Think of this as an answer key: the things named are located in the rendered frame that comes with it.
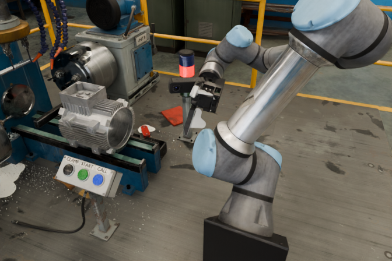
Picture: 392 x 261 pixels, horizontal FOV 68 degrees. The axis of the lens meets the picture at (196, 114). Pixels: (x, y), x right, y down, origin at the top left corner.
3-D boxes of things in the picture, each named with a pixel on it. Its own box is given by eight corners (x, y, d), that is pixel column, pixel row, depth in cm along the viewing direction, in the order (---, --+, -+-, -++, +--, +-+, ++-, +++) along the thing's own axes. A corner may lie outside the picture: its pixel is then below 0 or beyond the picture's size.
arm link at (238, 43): (261, 35, 96) (239, 56, 103) (234, 18, 91) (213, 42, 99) (263, 50, 91) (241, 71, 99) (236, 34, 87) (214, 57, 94)
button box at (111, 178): (65, 180, 85) (52, 178, 80) (74, 157, 86) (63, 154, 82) (114, 198, 79) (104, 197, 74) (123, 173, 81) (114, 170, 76)
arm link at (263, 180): (283, 201, 79) (294, 153, 82) (246, 189, 74) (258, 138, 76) (255, 192, 90) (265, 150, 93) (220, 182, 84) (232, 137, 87)
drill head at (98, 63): (44, 105, 137) (27, 55, 123) (99, 71, 169) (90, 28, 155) (86, 116, 129) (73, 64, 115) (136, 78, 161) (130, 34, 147)
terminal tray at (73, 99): (63, 110, 104) (58, 93, 100) (83, 97, 112) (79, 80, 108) (90, 117, 100) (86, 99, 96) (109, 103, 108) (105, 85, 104)
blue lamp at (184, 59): (177, 66, 114) (176, 55, 112) (182, 60, 119) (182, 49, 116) (191, 68, 112) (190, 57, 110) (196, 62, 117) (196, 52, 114)
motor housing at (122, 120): (65, 150, 109) (51, 108, 98) (97, 123, 124) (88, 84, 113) (109, 164, 102) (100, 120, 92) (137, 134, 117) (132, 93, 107)
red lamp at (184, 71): (177, 76, 117) (177, 66, 114) (183, 70, 121) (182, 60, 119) (191, 78, 115) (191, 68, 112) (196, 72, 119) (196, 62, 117)
